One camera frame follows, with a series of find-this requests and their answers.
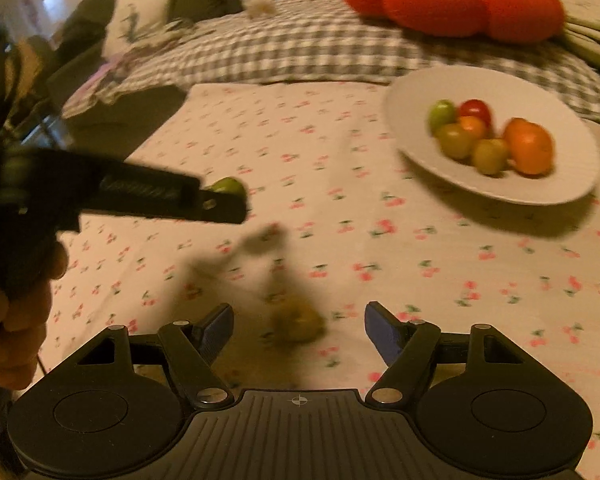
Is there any green lime fruit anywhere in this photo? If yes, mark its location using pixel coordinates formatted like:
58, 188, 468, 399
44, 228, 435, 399
206, 177, 248, 200

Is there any large orange mandarin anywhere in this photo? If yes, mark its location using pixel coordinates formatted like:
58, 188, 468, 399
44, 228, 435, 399
506, 122, 554, 177

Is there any olive green tomato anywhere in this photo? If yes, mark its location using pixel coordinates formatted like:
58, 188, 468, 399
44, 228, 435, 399
434, 124, 476, 160

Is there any person's left hand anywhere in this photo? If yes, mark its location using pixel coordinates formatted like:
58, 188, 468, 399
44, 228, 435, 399
0, 240, 68, 391

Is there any cherry print tablecloth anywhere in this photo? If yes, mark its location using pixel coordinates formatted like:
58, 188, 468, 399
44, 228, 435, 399
41, 84, 600, 479

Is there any grey checkered blanket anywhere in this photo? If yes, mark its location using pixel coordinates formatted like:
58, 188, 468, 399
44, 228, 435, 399
62, 0, 600, 122

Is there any white embroidered small pillow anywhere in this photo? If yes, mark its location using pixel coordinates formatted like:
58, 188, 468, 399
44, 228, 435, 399
102, 0, 173, 61

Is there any clear cotton swab container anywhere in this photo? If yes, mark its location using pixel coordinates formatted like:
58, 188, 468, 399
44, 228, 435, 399
239, 0, 277, 20

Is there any small yellow-green fruit on plate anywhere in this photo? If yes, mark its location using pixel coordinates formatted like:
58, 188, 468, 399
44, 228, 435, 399
471, 139, 508, 177

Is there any dark green sofa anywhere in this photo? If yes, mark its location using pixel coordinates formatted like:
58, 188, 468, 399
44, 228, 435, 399
50, 0, 234, 157

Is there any white ribbed plate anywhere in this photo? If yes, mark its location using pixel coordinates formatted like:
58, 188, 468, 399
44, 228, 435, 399
384, 65, 600, 206

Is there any small orange fruit on plate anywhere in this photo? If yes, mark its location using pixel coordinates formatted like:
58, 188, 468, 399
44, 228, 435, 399
457, 116, 489, 141

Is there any orange fruit on plate right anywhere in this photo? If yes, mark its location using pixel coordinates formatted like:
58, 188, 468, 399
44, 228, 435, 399
501, 117, 528, 143

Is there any red tomato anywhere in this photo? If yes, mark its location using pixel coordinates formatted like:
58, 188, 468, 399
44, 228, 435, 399
457, 99, 492, 129

